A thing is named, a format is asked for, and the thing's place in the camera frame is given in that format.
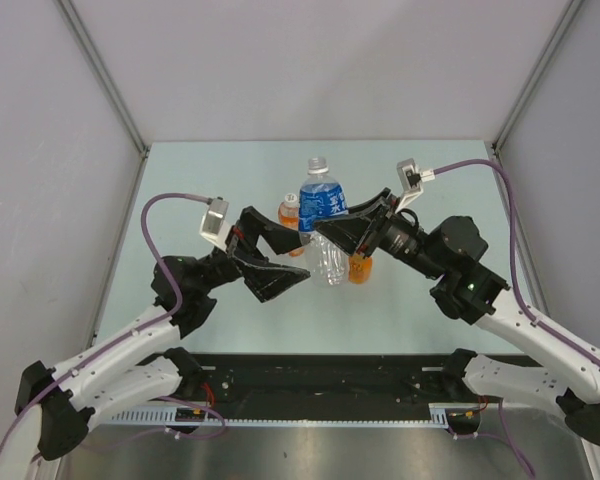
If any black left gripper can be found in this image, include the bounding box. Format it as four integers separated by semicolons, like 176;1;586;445
195;207;313;301

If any blue Pocari Sweat bottle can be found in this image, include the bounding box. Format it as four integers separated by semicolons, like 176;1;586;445
298;157;349;287

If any small orange bottle gold cap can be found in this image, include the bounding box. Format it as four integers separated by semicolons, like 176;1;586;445
348;254;373;285

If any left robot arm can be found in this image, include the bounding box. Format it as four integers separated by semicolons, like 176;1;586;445
15;198;309;461

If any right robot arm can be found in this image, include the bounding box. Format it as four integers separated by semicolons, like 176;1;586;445
314;190;600;446

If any orange tea bottle white cap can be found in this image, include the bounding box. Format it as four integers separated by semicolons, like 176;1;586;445
278;193;300;232

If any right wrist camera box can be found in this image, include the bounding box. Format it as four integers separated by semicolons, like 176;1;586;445
396;158;435;213

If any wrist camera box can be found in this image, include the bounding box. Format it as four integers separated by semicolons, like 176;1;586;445
199;197;231;251
396;158;435;213

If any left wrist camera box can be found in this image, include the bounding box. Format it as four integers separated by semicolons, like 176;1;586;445
199;197;231;251

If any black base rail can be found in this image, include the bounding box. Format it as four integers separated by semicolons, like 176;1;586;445
124;349;501;406

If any white slotted cable duct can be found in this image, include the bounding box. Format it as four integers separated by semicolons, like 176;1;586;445
104;403;449;429

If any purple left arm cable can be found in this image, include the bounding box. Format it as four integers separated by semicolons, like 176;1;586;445
0;192;214;461

